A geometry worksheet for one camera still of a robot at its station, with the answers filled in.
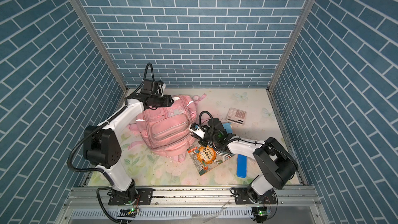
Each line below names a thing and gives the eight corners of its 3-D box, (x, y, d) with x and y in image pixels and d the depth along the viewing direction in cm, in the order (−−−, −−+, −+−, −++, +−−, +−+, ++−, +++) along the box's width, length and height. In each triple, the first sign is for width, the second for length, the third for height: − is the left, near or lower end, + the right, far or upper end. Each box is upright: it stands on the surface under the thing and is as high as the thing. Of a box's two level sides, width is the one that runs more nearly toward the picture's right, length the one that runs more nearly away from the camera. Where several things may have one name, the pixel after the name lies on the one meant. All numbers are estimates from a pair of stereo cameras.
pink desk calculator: (225, 120, 104) (226, 118, 102) (228, 108, 111) (229, 106, 109) (244, 125, 102) (245, 123, 100) (246, 113, 108) (247, 111, 106)
